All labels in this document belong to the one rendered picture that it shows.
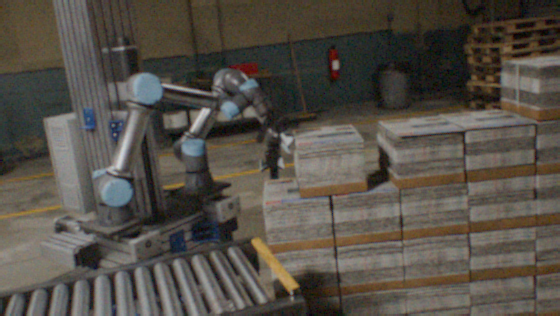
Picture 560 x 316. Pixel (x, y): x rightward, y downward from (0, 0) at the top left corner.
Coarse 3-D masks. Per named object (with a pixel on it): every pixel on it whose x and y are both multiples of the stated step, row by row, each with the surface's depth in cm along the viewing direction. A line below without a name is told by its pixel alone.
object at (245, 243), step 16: (240, 240) 197; (160, 256) 190; (176, 256) 189; (192, 256) 189; (208, 256) 191; (224, 256) 193; (256, 256) 197; (96, 272) 182; (112, 272) 181; (128, 272) 183; (192, 272) 190; (16, 288) 176; (32, 288) 175; (48, 288) 175; (112, 288) 182; (176, 288) 189; (48, 304) 176; (112, 304) 183
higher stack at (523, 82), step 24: (504, 72) 250; (528, 72) 226; (552, 72) 217; (504, 96) 252; (528, 96) 229; (552, 96) 219; (528, 120) 230; (552, 120) 223; (552, 144) 223; (552, 192) 228; (552, 240) 233; (552, 288) 239
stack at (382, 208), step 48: (288, 192) 240; (384, 192) 226; (432, 192) 227; (480, 192) 228; (528, 192) 228; (288, 240) 231; (432, 240) 232; (480, 240) 233; (528, 240) 233; (432, 288) 237; (480, 288) 238; (528, 288) 238
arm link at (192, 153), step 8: (184, 144) 259; (192, 144) 258; (200, 144) 258; (184, 152) 259; (192, 152) 256; (200, 152) 258; (184, 160) 261; (192, 160) 257; (200, 160) 258; (192, 168) 258; (200, 168) 259
